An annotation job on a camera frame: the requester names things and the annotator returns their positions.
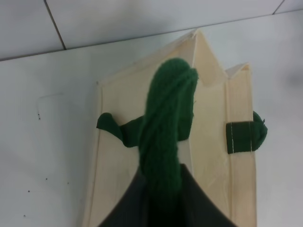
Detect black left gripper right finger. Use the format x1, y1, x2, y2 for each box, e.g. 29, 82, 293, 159
176, 164, 235, 227

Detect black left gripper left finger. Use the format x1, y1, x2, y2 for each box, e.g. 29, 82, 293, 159
99, 174, 149, 227

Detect white linen bag green handles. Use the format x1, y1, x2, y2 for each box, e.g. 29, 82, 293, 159
82, 30, 267, 227

